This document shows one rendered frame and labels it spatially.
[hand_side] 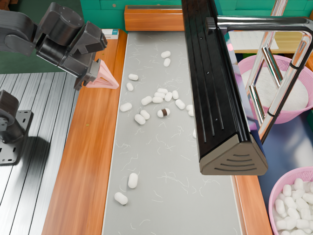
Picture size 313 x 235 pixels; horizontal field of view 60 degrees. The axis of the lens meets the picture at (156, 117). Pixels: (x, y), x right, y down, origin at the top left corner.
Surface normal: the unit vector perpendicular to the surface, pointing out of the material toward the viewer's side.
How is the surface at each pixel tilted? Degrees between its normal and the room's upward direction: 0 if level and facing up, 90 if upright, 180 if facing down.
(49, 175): 0
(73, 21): 40
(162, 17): 90
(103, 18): 90
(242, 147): 90
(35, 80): 0
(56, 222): 0
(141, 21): 90
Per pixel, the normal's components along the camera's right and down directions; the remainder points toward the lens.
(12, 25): 0.24, -0.65
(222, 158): 0.00, 0.76
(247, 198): 0.00, -0.65
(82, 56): 0.64, -0.50
